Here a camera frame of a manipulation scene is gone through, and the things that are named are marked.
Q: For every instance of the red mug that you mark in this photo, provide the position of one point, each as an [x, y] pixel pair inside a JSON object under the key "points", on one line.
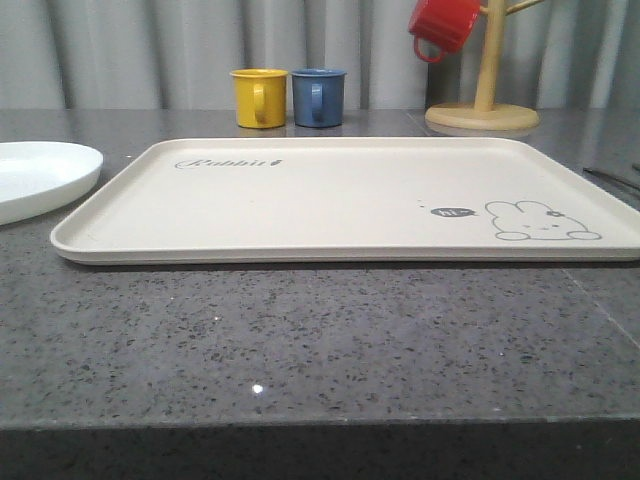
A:
{"points": [[445, 24]]}

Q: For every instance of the blue mug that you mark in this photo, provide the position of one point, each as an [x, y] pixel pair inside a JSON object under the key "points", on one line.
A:
{"points": [[318, 97]]}

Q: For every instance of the wooden mug tree stand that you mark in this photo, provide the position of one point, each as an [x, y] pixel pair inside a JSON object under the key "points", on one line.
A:
{"points": [[484, 113]]}

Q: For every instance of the cream rabbit print tray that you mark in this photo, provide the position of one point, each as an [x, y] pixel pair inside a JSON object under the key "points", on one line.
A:
{"points": [[346, 199]]}

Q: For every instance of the white round plate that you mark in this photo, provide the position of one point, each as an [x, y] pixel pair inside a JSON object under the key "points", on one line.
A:
{"points": [[40, 176]]}

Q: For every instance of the yellow mug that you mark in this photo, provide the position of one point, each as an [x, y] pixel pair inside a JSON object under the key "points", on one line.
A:
{"points": [[260, 96]]}

